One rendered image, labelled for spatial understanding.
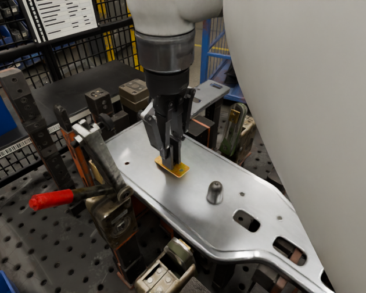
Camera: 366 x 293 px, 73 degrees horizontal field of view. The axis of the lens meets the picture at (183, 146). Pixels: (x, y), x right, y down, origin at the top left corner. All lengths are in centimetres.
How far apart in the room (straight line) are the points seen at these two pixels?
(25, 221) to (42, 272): 20
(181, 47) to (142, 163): 31
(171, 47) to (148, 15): 5
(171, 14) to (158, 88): 12
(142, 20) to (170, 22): 4
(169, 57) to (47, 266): 69
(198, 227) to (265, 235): 12
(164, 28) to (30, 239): 77
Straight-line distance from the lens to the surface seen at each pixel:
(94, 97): 71
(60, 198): 40
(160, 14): 35
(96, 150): 37
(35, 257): 90
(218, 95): 84
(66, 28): 94
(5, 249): 96
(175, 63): 38
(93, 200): 48
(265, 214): 53
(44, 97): 87
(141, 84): 78
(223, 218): 50
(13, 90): 63
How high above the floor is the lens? 143
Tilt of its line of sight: 43 degrees down
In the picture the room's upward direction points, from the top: straight up
